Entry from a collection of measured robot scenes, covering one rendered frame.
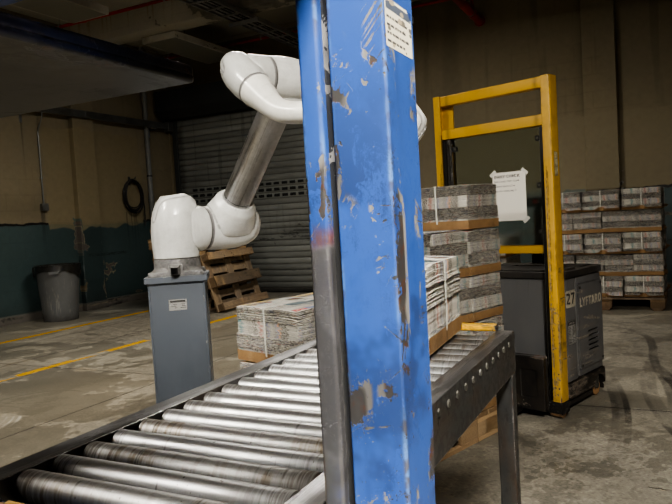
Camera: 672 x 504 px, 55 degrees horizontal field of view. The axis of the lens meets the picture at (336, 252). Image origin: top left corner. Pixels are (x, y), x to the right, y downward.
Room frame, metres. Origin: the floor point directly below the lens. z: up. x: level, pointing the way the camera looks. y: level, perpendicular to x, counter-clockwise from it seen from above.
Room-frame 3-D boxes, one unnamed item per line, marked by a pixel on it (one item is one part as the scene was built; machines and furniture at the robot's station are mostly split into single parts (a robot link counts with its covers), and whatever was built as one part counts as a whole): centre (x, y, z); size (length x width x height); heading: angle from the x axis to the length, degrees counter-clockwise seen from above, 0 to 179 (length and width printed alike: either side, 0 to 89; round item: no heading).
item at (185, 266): (2.21, 0.54, 1.03); 0.22 x 0.18 x 0.06; 9
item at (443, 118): (3.97, -0.70, 0.97); 0.09 x 0.09 x 1.75; 45
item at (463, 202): (3.43, -0.63, 0.65); 0.39 x 0.30 x 1.29; 45
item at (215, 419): (1.18, 0.16, 0.77); 0.47 x 0.05 x 0.05; 63
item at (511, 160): (3.75, -0.95, 1.27); 0.57 x 0.01 x 0.65; 45
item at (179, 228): (2.24, 0.54, 1.17); 0.18 x 0.16 x 0.22; 129
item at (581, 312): (4.00, -1.19, 0.40); 0.69 x 0.55 x 0.80; 45
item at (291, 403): (1.30, 0.10, 0.77); 0.47 x 0.05 x 0.05; 63
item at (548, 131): (3.51, -1.17, 0.97); 0.09 x 0.09 x 1.75; 45
